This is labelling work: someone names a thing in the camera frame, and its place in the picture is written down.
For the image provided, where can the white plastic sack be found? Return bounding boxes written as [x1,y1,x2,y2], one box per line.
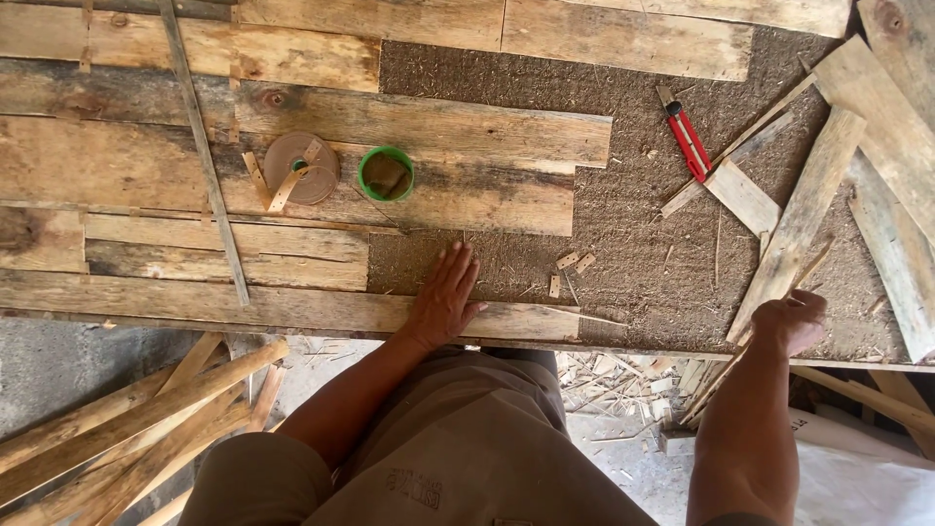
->
[787,408,935,526]

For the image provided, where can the loose grey wood plank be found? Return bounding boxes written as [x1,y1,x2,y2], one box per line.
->
[726,108,868,346]
[811,34,935,247]
[846,149,935,365]
[857,0,935,134]

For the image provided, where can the fitted weathered planks panel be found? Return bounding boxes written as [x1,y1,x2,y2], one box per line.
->
[0,0,853,342]

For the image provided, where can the red utility knife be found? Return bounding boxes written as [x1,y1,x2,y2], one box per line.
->
[655,85,714,184]

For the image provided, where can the small pale wood block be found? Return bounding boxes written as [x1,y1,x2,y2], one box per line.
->
[656,429,697,458]

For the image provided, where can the thin long wooden strip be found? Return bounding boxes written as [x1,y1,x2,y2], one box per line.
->
[681,237,836,427]

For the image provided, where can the person's left hand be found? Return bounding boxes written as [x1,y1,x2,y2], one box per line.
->
[400,241,489,352]

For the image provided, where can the heap of wooden laths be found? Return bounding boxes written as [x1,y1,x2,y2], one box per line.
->
[0,332,291,526]

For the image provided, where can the green plastic cup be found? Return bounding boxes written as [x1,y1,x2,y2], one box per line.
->
[357,145,416,203]

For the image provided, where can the brown veneer tape roll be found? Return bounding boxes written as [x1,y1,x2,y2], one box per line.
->
[242,131,342,215]

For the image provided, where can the pointed wood sliver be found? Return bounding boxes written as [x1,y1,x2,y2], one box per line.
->
[535,302,628,327]

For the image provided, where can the brown fibre board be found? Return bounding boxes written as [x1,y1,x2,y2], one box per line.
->
[365,25,916,364]

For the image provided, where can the person's brown clothing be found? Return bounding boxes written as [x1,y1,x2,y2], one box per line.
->
[177,346,660,526]

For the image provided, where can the wooden support beams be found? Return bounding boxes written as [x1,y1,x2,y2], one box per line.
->
[789,364,935,463]

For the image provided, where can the heap of wood scraps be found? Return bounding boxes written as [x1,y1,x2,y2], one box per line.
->
[555,351,704,447]

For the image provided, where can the narrow pale wood batten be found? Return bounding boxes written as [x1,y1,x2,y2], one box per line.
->
[659,72,819,219]

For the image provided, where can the long grey wooden slat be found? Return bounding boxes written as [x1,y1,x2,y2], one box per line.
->
[156,0,251,307]

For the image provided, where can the short pale wood offcut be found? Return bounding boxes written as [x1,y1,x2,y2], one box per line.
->
[704,158,783,237]

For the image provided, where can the person's right hand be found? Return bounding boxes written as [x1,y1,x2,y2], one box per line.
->
[751,289,828,357]

